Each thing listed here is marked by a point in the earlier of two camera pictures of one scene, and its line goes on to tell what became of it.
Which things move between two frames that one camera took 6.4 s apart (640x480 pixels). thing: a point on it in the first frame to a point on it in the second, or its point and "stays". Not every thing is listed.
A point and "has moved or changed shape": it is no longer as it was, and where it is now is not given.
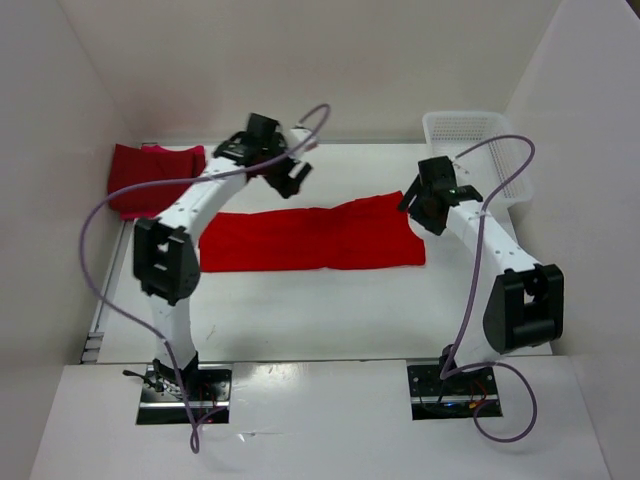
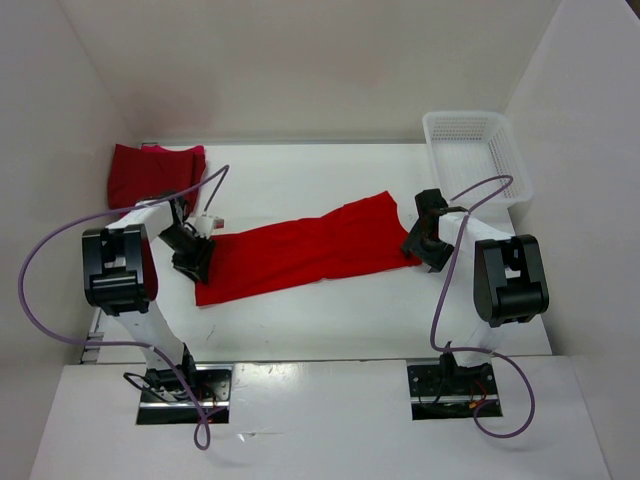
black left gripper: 287,186 to 198,264
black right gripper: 416,190 to 434,259
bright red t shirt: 364,234 has moved or changed shape
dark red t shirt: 130,164 stays
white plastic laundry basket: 488,167 stays
